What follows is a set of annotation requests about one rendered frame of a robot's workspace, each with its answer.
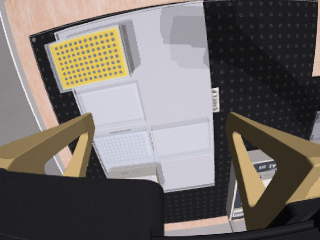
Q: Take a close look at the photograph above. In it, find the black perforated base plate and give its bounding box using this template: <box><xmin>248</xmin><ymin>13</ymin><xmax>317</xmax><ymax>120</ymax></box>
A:
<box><xmin>29</xmin><ymin>0</ymin><xmax>320</xmax><ymax>224</ymax></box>

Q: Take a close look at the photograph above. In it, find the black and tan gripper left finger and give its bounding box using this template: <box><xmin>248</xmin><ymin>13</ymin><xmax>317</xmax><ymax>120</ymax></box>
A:
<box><xmin>0</xmin><ymin>113</ymin><xmax>95</xmax><ymax>177</ymax></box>

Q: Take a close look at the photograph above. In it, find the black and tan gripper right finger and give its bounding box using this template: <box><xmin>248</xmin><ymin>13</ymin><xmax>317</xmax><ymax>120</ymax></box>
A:
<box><xmin>225</xmin><ymin>112</ymin><xmax>320</xmax><ymax>231</ymax></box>

